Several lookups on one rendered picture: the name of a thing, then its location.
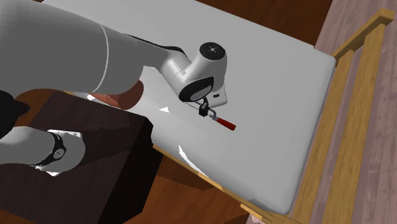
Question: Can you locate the wooden bed with white mattress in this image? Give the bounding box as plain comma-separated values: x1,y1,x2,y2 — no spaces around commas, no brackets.
41,0,396,224

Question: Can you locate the brown rounded object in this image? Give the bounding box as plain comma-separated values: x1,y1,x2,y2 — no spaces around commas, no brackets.
89,80,145,111

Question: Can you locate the dark brown robot stand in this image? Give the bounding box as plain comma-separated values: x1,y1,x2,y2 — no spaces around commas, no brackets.
0,90,164,224

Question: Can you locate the red-handled kitchen tool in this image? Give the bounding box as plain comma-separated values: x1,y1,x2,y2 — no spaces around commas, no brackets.
207,108,237,131

